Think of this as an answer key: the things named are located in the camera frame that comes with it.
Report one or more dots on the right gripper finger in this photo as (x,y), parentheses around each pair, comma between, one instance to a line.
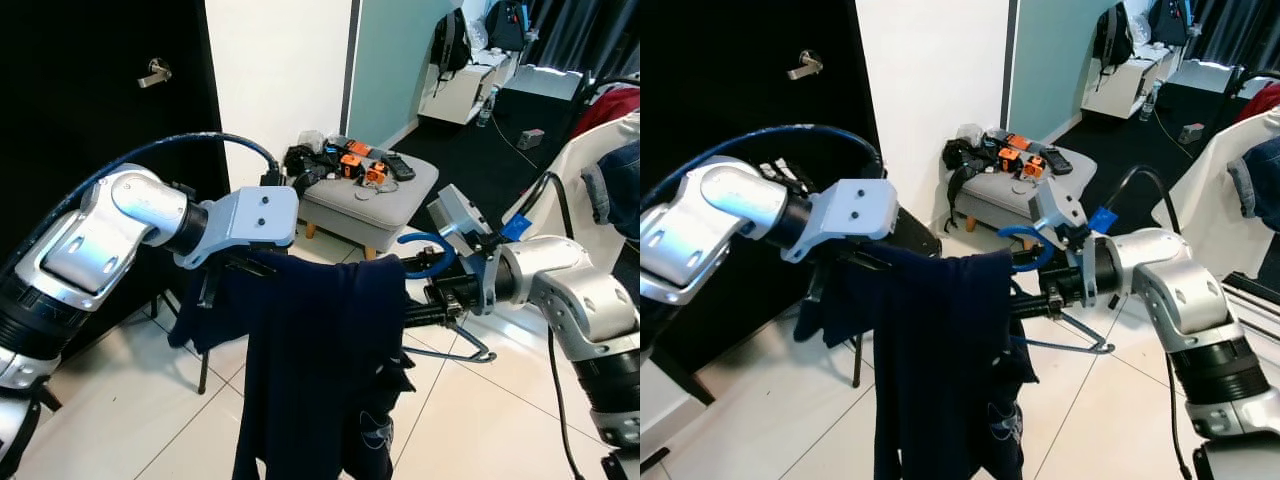
(425,318)
(1025,305)

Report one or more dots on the blue plastic hanger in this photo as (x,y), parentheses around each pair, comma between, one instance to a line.
(1028,266)
(428,273)

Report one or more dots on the dark navy shirt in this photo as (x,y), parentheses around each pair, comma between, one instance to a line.
(940,380)
(300,380)

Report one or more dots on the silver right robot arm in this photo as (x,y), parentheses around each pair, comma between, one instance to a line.
(1190,290)
(580,290)

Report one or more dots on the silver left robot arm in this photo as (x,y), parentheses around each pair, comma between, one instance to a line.
(700,240)
(90,240)

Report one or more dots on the black folding chair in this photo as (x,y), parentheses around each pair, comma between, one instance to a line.
(204,360)
(858,360)

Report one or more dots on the black remote control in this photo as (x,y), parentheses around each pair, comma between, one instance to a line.
(398,167)
(1055,162)

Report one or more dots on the white T-shirt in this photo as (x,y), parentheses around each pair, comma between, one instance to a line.
(560,200)
(1210,200)

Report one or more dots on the small grey box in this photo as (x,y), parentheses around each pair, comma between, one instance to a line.
(1190,132)
(530,138)

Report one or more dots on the dark blue denim shorts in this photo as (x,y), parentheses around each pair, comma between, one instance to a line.
(1260,180)
(620,185)

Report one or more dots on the clear water bottle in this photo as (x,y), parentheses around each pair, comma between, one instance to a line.
(487,105)
(1148,100)

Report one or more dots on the white shelf unit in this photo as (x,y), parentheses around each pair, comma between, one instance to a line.
(460,95)
(1120,90)

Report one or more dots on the red cloth with yellow star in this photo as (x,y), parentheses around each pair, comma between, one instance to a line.
(1262,100)
(610,105)

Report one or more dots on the black backpack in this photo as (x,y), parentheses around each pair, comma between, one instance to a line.
(1112,35)
(450,40)

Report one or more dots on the black bag with blue trim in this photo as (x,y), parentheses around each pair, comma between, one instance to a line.
(1168,20)
(508,25)

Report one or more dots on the dark pleated curtain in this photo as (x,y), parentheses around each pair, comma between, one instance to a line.
(580,30)
(1235,25)

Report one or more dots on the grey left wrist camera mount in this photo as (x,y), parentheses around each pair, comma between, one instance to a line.
(850,205)
(250,215)

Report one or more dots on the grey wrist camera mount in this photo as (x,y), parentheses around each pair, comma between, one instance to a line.
(455,215)
(1060,205)
(850,205)
(250,215)

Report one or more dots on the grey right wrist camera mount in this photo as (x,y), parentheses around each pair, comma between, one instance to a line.
(1060,205)
(455,215)

